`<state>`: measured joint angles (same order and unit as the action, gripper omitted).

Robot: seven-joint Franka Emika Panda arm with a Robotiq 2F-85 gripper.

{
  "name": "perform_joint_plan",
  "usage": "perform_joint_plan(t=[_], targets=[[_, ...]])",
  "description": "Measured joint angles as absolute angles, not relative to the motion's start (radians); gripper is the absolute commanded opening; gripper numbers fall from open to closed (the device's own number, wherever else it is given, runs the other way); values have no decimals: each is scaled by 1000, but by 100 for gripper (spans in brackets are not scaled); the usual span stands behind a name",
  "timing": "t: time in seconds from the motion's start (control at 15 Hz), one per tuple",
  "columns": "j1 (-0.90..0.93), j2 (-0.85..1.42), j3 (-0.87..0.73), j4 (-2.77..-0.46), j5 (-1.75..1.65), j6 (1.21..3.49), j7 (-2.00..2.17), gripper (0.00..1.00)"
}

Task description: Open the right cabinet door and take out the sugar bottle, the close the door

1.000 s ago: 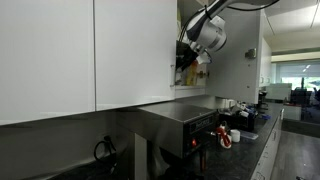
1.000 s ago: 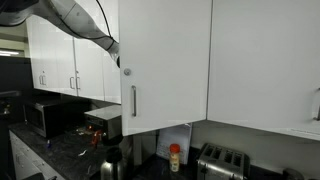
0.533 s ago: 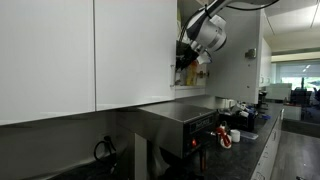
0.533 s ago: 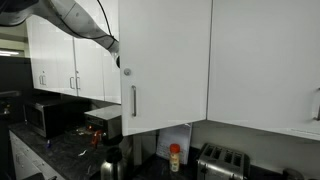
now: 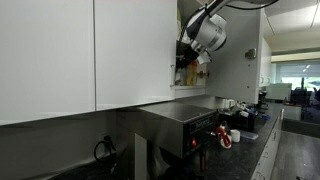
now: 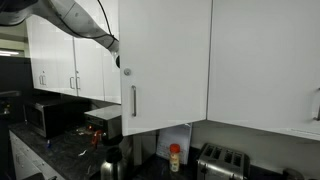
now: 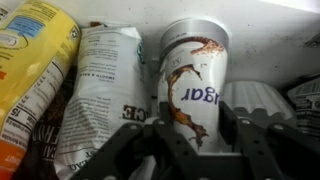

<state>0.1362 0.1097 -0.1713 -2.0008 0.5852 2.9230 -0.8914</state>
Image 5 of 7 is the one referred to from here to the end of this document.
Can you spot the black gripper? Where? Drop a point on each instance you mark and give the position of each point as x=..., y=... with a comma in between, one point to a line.
x=186, y=52

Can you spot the white cabinet door with lock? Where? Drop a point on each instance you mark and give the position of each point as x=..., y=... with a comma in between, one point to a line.
x=233, y=80

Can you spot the round silver door lock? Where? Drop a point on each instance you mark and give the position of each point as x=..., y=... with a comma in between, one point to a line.
x=250, y=53

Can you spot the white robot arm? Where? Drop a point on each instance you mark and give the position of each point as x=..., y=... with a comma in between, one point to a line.
x=210, y=31

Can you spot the yellow bottle with orange cap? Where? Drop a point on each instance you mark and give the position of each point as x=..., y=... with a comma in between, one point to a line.
x=191, y=76

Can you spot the metal door hinge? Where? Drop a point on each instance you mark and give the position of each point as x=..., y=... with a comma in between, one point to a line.
x=204, y=74

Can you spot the yellow green box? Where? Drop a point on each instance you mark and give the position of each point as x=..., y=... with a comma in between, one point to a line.
x=179, y=23

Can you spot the white napkin box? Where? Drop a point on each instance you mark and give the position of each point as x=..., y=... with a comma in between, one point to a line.
x=230, y=105

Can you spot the stainless steel coffee machine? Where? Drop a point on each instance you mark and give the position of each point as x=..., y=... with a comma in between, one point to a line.
x=173, y=130

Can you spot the black condiment caddy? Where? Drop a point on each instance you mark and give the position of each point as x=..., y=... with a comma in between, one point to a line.
x=235, y=122

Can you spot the black coffee maker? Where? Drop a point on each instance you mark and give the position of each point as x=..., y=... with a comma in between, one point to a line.
x=263, y=98

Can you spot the white cup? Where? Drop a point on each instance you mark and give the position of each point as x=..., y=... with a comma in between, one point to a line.
x=235, y=136

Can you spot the clear plastic container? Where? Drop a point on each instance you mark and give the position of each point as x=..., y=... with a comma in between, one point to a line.
x=249, y=135

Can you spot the small blue packet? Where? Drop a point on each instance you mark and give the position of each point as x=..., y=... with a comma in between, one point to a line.
x=265, y=116

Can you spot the white office partition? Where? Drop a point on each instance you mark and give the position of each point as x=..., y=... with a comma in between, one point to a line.
x=278, y=91

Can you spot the office ceiling light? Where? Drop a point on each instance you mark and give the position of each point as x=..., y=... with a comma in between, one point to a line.
x=306, y=68

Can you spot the dark office furniture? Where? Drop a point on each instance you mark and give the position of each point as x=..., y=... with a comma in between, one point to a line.
x=301, y=100

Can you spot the white base cabinets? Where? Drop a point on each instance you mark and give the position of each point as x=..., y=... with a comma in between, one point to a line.
x=266, y=156

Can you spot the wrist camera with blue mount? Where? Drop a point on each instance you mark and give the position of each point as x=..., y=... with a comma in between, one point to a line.
x=204, y=59

